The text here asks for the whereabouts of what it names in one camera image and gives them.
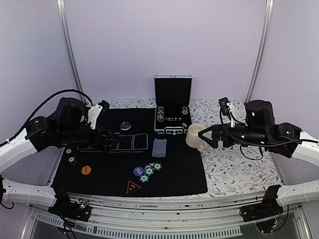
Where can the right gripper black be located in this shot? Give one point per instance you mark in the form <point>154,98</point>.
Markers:
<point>217,133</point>

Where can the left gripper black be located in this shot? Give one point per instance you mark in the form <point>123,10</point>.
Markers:
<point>96,143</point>

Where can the clear round dealer button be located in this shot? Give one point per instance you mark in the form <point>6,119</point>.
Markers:
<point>125,126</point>

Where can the orange big blind button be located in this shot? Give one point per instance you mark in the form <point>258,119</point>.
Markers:
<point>86,170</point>

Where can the purple small blind button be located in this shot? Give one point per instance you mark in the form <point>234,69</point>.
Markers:
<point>138,171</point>

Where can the dark green poker chip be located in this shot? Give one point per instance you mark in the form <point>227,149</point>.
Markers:
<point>68,151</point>

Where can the red brown poker chip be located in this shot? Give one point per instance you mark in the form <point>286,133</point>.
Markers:
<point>72,161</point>

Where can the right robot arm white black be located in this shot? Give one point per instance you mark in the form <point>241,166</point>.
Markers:
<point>285,139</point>

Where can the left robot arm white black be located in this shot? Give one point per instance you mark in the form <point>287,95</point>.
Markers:
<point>72,124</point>

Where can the cream ribbed ceramic mug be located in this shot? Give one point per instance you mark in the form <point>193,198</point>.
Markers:
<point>192,138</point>

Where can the right chip stack in case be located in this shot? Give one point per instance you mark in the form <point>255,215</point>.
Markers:
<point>184,111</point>

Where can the chip stack in case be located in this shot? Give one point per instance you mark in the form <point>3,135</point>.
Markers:
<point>184,111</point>
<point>160,114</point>

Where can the black poker mat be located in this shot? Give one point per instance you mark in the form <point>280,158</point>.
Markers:
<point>182,172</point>

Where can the red dice row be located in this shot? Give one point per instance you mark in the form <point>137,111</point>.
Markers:
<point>173,119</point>

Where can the triangular red black marker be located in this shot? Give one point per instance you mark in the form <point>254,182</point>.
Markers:
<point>131,187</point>

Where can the left chip stack in case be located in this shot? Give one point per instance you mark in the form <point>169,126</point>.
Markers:
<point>160,114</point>

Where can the aluminium poker chip case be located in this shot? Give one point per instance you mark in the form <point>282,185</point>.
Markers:
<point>172,92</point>

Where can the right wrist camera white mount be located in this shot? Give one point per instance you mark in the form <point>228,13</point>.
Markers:
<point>227,109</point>

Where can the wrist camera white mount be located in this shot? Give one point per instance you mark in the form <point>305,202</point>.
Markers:
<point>227,109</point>
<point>95,111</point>

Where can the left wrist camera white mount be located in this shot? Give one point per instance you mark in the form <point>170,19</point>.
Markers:
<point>95,111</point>

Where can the aluminium front rail frame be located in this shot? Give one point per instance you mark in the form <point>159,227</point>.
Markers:
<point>186,217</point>

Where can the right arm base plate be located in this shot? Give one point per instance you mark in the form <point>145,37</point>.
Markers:
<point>264,209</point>

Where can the right aluminium corner post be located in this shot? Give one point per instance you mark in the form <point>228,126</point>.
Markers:
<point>261,50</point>

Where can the aluminium corner post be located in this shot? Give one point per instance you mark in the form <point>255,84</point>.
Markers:
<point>261,50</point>
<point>68,45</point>

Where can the left aluminium corner post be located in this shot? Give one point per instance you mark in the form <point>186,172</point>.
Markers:
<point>68,45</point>

